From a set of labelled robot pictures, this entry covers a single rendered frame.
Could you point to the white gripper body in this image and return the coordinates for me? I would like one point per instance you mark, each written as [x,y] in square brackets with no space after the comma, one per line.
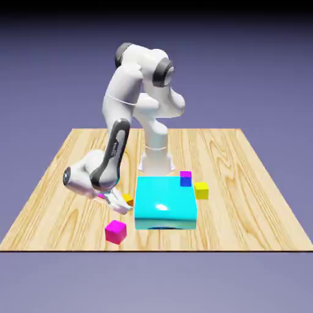
[117,201]

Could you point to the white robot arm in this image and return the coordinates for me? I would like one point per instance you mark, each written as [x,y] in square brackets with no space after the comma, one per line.
[127,93]

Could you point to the small orange cube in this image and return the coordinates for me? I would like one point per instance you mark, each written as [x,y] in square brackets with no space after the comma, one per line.
[128,199]

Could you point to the small magenta cube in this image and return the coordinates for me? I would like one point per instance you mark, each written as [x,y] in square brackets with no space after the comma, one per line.
[116,231]

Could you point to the small blue cube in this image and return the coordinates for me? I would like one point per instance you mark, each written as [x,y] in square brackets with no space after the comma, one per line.
[185,182]

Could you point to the small purple cube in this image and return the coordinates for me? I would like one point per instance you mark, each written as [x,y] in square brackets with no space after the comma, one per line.
[185,174]

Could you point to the small yellow cube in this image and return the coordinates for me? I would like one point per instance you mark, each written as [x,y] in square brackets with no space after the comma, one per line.
[201,190]

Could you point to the large cyan box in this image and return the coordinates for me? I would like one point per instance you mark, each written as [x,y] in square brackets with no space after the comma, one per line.
[164,200]

